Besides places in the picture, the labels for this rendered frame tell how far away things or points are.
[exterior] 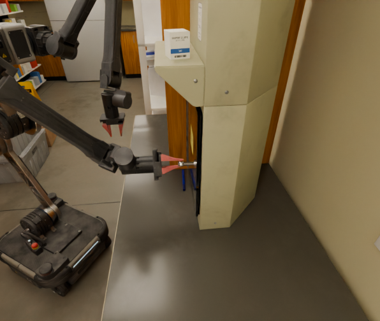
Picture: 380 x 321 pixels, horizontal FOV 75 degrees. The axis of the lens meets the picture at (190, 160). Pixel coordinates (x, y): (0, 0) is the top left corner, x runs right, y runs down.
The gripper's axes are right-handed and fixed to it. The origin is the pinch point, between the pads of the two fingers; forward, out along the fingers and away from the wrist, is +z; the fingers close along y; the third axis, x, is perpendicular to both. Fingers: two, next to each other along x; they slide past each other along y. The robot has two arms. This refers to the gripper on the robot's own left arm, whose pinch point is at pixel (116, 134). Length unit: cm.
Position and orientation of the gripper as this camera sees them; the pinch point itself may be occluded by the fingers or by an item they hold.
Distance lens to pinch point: 118.6
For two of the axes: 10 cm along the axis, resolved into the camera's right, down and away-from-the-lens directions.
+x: -1.2, -5.6, 8.2
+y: 9.9, -0.7, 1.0
